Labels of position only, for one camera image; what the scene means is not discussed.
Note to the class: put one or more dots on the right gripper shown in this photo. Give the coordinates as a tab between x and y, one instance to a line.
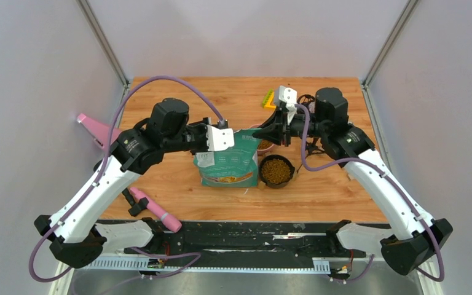
272	129

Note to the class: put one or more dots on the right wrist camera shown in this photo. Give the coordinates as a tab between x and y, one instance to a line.
286	99

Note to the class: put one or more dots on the black pet bowl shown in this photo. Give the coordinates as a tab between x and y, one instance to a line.
276	171

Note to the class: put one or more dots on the green dog food bag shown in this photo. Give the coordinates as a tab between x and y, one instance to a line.
236	166

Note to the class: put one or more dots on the black mounting rail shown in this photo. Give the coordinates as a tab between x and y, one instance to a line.
259	245

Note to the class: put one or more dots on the pink pet bowl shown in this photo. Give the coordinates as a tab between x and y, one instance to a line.
264	147

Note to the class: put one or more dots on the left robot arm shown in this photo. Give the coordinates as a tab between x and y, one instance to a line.
76	237

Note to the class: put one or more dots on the brown dog food kibble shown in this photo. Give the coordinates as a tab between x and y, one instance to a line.
273	170

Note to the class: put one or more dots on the yellow green triangular toy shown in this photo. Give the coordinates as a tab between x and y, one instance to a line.
267	102

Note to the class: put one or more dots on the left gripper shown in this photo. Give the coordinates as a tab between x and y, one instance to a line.
203	126

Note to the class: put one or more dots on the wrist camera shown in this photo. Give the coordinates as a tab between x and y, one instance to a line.
219	139
286	99

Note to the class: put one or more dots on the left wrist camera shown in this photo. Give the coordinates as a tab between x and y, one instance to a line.
219	139

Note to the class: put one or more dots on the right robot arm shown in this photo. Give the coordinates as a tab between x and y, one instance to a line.
414	235

